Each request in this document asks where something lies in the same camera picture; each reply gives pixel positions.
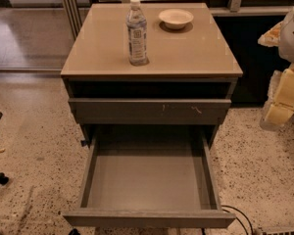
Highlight black cable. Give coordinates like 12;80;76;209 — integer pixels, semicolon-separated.
200;205;255;235

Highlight closed grey top drawer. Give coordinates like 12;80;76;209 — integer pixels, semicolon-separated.
69;98;231;125

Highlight open grey middle drawer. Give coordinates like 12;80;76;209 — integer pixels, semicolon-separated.
63;125;235;228

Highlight grey drawer cabinet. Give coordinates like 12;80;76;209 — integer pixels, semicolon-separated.
61;3;242;142

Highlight clear plastic water bottle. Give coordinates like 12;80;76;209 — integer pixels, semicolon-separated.
125;0;148;66

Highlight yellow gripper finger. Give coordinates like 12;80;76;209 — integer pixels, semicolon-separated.
260;69;294;131

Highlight metal railing post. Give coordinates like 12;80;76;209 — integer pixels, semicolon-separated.
62;0;82;39

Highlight floor vent grille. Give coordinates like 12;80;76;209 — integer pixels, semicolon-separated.
254;226;294;235

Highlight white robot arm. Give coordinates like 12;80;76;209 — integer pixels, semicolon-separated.
258;6;294;131

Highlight white bowl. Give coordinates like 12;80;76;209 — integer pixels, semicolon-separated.
159;9;194;30

